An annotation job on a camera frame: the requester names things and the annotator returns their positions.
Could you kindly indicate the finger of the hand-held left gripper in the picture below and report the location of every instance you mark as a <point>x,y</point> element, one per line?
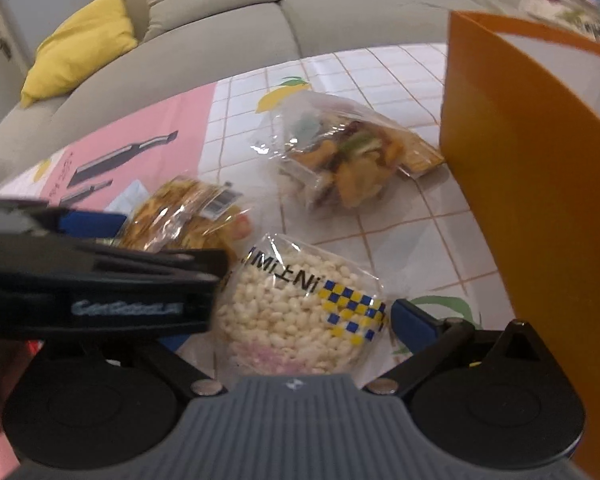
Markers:
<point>190,261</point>
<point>90,224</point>

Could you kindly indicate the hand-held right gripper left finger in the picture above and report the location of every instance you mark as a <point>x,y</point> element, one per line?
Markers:
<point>180,370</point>

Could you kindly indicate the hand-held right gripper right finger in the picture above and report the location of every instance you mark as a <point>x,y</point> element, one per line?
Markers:
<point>411,324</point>

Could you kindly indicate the yellow fried snack bag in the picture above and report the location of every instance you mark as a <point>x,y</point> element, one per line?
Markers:
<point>180,220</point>

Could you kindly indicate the round puffed rice cake packet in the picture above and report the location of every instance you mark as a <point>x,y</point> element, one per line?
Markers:
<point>290,320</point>

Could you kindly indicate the small light blue packet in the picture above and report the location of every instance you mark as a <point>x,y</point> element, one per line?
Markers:
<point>127,199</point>

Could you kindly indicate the pink printed sheet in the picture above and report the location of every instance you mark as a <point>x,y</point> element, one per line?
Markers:
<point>145,125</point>

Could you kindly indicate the clear bag of vegetable chips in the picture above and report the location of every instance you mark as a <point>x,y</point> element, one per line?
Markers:
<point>350,170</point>

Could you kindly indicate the yellow cushion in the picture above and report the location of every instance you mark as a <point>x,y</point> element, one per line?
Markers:
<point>80,50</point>

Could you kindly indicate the beige fabric sofa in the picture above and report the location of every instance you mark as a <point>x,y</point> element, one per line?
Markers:
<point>220,50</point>

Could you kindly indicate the white checked lemon tablecloth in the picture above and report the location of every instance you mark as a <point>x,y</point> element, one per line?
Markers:
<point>380,75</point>

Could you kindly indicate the pile of printed papers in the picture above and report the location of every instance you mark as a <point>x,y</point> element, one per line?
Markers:
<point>555,5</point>

